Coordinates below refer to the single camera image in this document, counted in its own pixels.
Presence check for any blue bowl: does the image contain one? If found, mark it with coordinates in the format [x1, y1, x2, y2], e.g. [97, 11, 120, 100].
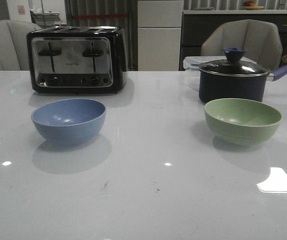
[31, 98, 106, 145]

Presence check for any green bowl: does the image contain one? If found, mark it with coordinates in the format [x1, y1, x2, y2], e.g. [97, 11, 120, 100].
[204, 98, 283, 146]

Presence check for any clear plastic food container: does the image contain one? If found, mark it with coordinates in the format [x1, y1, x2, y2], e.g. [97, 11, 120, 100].
[183, 55, 256, 72]

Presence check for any black chrome four-slot toaster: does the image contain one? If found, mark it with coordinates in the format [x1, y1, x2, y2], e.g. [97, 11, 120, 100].
[26, 26, 128, 94]

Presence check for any white drawer cabinet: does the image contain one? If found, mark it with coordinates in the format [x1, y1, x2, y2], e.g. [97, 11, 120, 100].
[137, 0, 184, 71]

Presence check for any dark blue saucepan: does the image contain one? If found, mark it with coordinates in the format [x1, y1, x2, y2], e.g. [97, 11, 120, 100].
[199, 65, 287, 103]

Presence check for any glass pot lid blue knob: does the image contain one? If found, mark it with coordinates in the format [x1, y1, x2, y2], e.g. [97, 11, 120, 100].
[198, 47, 269, 77]

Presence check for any stanchion with red belt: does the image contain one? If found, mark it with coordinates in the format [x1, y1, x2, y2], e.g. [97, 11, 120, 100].
[65, 0, 134, 71]

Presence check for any dark counter with white top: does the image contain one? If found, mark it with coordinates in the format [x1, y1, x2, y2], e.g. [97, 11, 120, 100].
[178, 9, 287, 72]

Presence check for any beige chair on right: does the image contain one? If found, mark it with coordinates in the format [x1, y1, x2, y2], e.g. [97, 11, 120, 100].
[200, 19, 283, 70]

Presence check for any beige chair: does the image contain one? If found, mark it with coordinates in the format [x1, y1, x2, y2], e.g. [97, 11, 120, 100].
[200, 19, 283, 70]
[0, 19, 41, 71]

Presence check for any fruit plate on counter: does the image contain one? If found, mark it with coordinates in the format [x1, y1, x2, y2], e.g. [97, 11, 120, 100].
[241, 0, 264, 11]

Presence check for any beige chair on left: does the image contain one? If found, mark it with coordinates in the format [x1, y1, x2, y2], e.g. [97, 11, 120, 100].
[0, 19, 41, 71]

